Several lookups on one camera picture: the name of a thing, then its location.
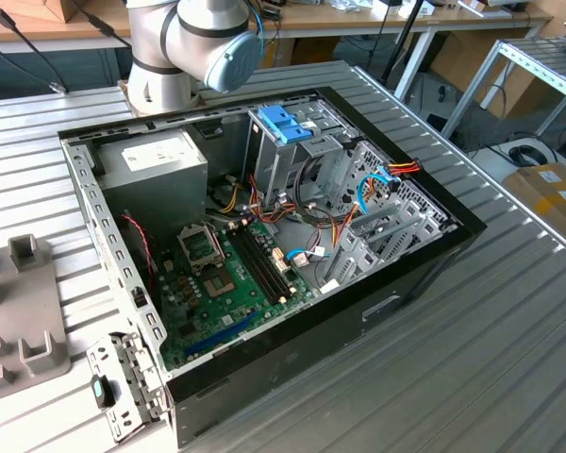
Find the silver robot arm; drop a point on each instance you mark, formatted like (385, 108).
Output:
(160, 38)

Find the open black PC case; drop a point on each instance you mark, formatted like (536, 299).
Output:
(311, 358)

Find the labelled cardboard box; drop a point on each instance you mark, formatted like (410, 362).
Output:
(537, 198)

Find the grey power supply unit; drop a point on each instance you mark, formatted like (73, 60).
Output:
(155, 189)

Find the blue drive cage latch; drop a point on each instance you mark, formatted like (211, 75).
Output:
(278, 120)

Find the black RAM slot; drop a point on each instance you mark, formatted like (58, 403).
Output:
(266, 262)
(254, 269)

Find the green motherboard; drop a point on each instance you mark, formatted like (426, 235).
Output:
(207, 325)

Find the grey metal disk bay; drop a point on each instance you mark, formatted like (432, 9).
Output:
(358, 252)

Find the metal slat shelf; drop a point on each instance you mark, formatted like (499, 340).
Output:
(537, 56)

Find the metal card retention bracket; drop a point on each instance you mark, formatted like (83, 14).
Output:
(132, 377)

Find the cream board connector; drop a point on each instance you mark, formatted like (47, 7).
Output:
(280, 262)

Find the blue expansion slot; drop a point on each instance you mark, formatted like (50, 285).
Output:
(221, 332)

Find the brown cardboard sheet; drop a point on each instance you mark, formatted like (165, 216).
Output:
(457, 56)

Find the grey metal drive cage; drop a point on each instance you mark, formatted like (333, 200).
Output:
(273, 165)

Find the black tripod pole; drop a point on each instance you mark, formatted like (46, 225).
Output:
(402, 42)

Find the brown wooden box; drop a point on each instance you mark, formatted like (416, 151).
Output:
(52, 7)

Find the black teal latch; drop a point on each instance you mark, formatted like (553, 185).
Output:
(101, 394)

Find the grey parts rack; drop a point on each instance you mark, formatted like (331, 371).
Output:
(23, 302)

